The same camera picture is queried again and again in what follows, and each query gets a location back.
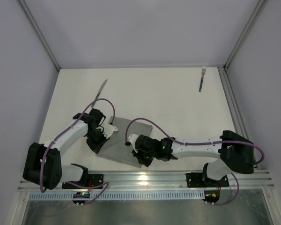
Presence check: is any grey cloth napkin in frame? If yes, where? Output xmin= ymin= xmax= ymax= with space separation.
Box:
xmin=96 ymin=117 xmax=153 ymax=168

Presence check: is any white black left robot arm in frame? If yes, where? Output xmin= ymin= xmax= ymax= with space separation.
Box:
xmin=22 ymin=109 xmax=109 ymax=190

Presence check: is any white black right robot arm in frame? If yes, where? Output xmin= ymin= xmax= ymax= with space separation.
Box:
xmin=126 ymin=130 xmax=254 ymax=182

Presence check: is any left controller board with led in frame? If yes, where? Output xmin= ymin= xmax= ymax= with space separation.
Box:
xmin=72 ymin=192 xmax=90 ymax=205

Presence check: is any right black connector board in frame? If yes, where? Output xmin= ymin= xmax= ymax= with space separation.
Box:
xmin=203 ymin=190 xmax=220 ymax=205

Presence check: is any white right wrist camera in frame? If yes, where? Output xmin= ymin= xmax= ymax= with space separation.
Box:
xmin=127 ymin=134 xmax=139 ymax=149

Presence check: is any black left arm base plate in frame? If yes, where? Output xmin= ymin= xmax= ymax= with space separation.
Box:
xmin=62 ymin=173 xmax=104 ymax=189

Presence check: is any aluminium front rail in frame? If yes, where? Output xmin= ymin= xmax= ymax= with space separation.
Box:
xmin=16 ymin=170 xmax=275 ymax=192

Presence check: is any aluminium rail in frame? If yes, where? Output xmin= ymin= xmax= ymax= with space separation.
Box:
xmin=216 ymin=66 xmax=259 ymax=170
xmin=16 ymin=170 xmax=275 ymax=192

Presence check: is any green handled knife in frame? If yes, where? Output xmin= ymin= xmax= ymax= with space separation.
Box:
xmin=91 ymin=79 xmax=108 ymax=108

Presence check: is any slotted grey cable duct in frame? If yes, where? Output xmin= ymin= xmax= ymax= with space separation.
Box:
xmin=28 ymin=190 xmax=204 ymax=201

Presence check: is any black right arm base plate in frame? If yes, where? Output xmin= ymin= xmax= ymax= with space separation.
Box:
xmin=185 ymin=172 xmax=229 ymax=188

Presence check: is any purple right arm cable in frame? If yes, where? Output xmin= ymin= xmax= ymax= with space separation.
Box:
xmin=125 ymin=117 xmax=266 ymax=207

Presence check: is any aluminium right side rail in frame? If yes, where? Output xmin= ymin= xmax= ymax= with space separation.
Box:
xmin=216 ymin=66 xmax=259 ymax=170

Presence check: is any green handled fork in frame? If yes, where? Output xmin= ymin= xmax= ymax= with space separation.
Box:
xmin=199 ymin=66 xmax=207 ymax=92

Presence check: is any aluminium left corner post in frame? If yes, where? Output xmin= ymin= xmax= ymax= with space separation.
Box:
xmin=16 ymin=0 xmax=61 ymax=72

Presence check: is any aluminium corner post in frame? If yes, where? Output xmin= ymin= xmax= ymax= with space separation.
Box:
xmin=223 ymin=0 xmax=268 ymax=70
xmin=16 ymin=0 xmax=61 ymax=72

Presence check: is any aluminium right corner post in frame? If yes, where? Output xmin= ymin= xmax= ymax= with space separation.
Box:
xmin=223 ymin=0 xmax=268 ymax=70

